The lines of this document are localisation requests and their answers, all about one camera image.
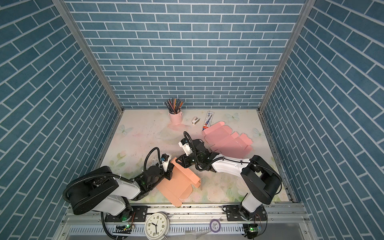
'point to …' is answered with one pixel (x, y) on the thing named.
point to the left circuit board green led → (123, 228)
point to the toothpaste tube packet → (208, 119)
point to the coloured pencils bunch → (174, 105)
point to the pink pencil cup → (176, 119)
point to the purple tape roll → (210, 228)
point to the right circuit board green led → (251, 230)
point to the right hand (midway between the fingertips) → (175, 159)
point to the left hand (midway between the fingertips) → (175, 163)
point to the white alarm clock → (157, 226)
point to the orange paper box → (179, 186)
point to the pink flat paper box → (220, 140)
